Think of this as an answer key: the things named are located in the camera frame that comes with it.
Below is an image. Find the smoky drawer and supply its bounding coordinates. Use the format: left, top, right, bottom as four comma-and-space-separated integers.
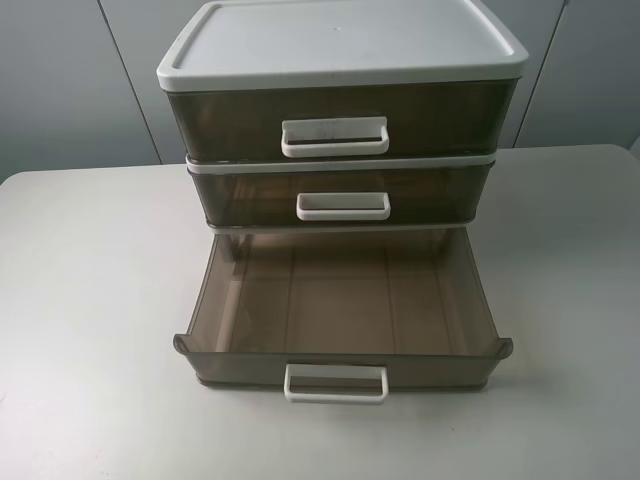
192, 164, 491, 228
173, 228, 513, 403
168, 80, 516, 163

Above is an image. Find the white plastic drawer cabinet frame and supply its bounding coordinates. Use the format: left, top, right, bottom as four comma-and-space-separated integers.
156, 1, 528, 233

